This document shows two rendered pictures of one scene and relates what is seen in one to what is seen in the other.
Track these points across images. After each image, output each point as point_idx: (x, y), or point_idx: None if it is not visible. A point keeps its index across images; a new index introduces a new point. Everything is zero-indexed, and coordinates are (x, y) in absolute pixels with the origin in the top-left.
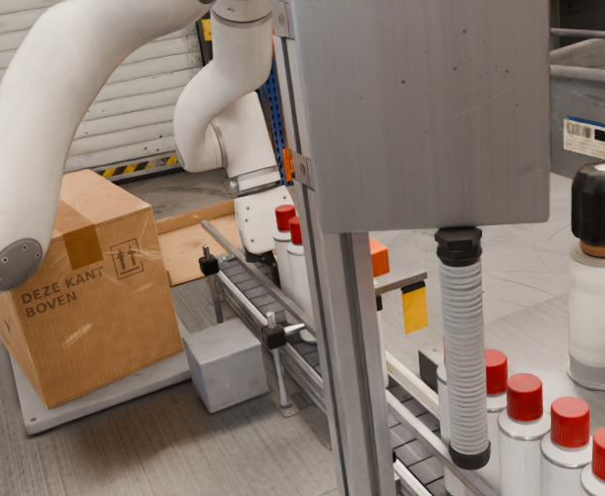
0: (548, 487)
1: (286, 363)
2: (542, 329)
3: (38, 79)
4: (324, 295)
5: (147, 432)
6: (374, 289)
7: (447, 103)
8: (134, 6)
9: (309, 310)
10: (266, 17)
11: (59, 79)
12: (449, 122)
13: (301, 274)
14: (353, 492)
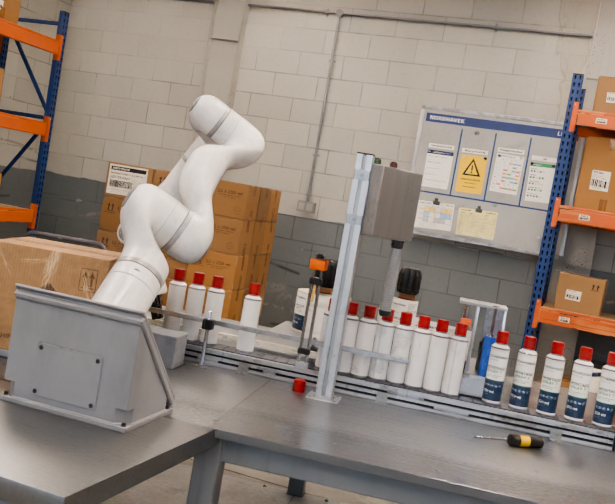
0: (383, 337)
1: None
2: (274, 340)
3: (215, 173)
4: (350, 261)
5: None
6: (356, 263)
7: (402, 205)
8: (246, 155)
9: (197, 321)
10: None
11: (219, 175)
12: (401, 210)
13: (199, 300)
14: (339, 340)
